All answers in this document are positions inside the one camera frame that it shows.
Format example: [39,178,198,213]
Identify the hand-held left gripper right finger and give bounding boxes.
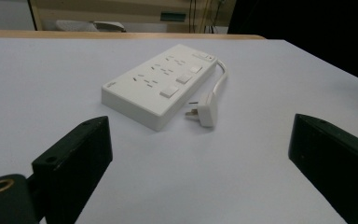
[288,113,358,224]

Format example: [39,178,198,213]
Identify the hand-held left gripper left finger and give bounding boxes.
[31,116,114,224]

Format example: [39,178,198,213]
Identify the white power strip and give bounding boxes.
[101,43,218,132]

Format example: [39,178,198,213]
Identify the white power plug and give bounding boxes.
[185,91,219,128]

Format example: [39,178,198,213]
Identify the white cloth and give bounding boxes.
[55,20,127,33]

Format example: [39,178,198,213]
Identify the wooden cabinet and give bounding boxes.
[28,0,237,35]

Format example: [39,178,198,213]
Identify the green label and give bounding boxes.
[159,11,187,22]

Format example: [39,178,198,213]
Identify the white power cable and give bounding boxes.
[211,60,229,97]

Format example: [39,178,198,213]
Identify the hanging dark cables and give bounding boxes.
[188,0,226,34]

